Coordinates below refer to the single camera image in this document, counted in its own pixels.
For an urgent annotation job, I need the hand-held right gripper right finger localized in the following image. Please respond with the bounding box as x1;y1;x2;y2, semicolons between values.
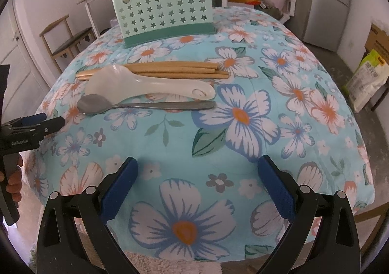
257;155;361;274

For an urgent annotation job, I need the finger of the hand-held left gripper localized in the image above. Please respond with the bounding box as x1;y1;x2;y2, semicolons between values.
9;113;47;128
29;116;66;142

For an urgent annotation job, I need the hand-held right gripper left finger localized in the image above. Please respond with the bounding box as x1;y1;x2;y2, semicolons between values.
36;157;139;274

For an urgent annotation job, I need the metal spoon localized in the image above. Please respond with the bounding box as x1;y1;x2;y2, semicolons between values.
77;94;216;116

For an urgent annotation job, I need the white plastic rice spoon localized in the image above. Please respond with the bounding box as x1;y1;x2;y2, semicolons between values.
84;65;216;100

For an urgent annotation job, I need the mint green utensil holder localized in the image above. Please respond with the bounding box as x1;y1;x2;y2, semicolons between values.
109;0;217;49

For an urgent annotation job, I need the person's left hand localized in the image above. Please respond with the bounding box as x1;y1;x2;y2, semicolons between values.
0;155;24;198

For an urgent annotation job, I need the floral blanket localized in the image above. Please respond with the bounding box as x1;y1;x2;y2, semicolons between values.
23;6;376;262

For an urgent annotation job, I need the white door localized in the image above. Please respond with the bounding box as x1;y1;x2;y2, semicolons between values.
0;0;51;110

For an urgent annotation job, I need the wooden chair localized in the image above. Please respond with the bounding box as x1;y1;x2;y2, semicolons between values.
39;15;96;72

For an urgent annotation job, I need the white green rice sack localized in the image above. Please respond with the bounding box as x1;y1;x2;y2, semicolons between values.
343;49;389;113

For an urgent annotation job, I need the cardboard box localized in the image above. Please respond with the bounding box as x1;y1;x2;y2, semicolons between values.
365;23;389;63

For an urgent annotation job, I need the white plastic stool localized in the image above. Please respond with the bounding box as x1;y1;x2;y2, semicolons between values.
286;0;297;23

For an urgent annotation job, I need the grey refrigerator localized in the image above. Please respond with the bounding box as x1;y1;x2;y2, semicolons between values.
299;0;368;52

